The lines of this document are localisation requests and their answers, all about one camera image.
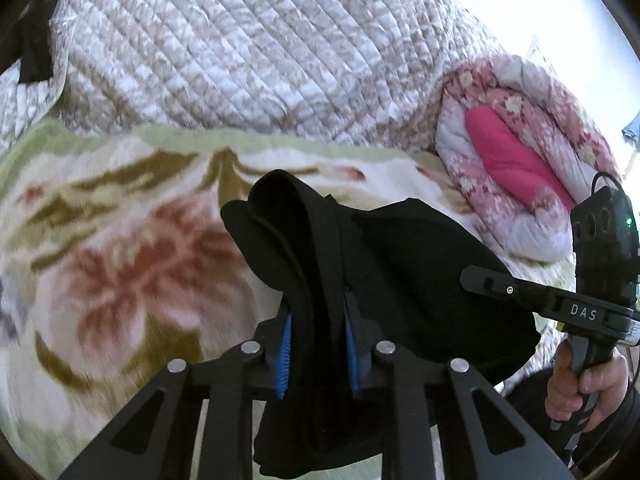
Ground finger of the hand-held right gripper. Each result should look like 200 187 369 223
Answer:
459 264 557 313

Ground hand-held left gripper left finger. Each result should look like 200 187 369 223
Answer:
59 305 295 480

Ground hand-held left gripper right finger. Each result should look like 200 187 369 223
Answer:
342 292 577 480

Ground black pants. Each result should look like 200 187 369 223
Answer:
220 170 544 479

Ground person's right hand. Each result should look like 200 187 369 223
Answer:
544 341 632 433

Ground rolled pink floral quilt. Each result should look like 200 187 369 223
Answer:
434 55 626 264

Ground magenta pillow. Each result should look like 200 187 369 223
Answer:
465 107 577 211

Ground floral fleece blanket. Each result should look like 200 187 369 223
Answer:
0 120 577 480

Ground beige quilted bedspread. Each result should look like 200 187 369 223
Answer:
0 0 507 152

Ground black cloth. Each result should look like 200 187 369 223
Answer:
14 0 57 86

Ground black cable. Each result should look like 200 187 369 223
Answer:
591 172 624 198

